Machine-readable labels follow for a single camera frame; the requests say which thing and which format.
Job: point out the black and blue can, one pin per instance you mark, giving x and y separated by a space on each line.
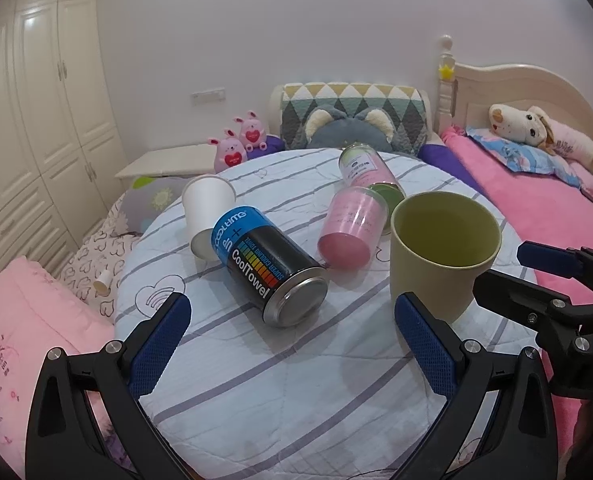
261 265

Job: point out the quilted triangle pattern cover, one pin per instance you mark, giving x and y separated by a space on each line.
356 92

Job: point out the grey bear cushion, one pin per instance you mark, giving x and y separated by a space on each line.
346 132

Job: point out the cream wardrobe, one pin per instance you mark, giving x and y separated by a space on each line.
36 110

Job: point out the pink bed with headboard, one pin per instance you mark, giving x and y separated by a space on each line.
526 210

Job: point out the white paper cup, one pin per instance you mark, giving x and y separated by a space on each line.
204 205

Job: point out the white bedside table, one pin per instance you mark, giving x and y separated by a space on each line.
171 157

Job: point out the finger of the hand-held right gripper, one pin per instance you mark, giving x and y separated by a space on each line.
516 297
544 257

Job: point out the blue floral pillow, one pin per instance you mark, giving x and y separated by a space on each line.
516 155

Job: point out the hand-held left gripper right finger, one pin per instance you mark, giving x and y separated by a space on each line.
426 347

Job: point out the green cup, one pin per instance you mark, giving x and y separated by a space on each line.
426 270

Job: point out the heart print sheet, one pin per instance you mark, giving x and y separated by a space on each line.
91 255

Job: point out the grey sun print pillow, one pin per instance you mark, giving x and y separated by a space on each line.
156 200

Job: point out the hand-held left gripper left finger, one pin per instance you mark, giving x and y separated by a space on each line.
159 345

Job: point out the cream plush dog toy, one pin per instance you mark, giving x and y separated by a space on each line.
531 125

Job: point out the pink bunny plush with bow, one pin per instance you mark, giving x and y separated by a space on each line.
251 132

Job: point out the small pink bunny plush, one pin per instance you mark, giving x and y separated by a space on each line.
229 152

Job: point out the clear jar with pink towel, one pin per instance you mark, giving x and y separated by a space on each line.
349 230

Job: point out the white wall socket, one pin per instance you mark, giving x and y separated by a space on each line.
208 95

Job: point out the cream wooden bed headboard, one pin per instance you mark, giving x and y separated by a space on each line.
501 85

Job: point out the pink can with green lid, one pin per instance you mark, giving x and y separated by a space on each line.
364 167

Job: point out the small paper cup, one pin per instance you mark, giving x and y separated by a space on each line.
102 282

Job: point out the purple sheet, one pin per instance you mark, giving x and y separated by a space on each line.
441 157

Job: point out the pink embroidered quilt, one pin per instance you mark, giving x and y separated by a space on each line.
21 320

